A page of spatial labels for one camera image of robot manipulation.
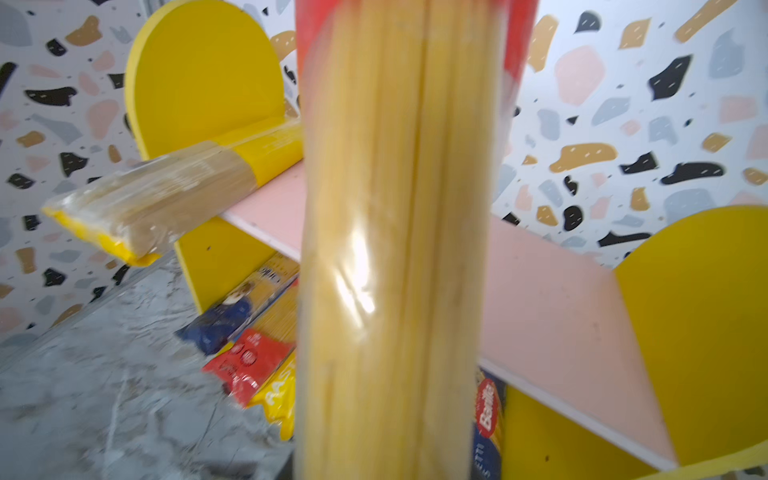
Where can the blue Barilla spaghetti pack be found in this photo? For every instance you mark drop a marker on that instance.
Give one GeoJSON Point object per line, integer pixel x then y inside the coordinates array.
{"type": "Point", "coordinates": [489, 426]}

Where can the yellow Pastatime bag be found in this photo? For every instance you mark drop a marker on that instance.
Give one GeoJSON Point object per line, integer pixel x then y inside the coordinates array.
{"type": "Point", "coordinates": [277, 398]}

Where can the yellow top spaghetti bag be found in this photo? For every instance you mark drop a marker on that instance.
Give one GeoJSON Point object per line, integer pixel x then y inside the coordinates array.
{"type": "Point", "coordinates": [138, 214]}

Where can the yellow shelf with coloured boards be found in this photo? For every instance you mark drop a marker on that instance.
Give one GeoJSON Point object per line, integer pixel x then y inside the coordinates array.
{"type": "Point", "coordinates": [661, 361]}

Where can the red black-label spaghetti bag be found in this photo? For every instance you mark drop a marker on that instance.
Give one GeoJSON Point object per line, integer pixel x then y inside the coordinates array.
{"type": "Point", "coordinates": [245, 365]}

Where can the dark blue Anko pasta bag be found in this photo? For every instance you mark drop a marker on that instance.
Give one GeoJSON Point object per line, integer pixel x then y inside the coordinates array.
{"type": "Point", "coordinates": [218, 325]}

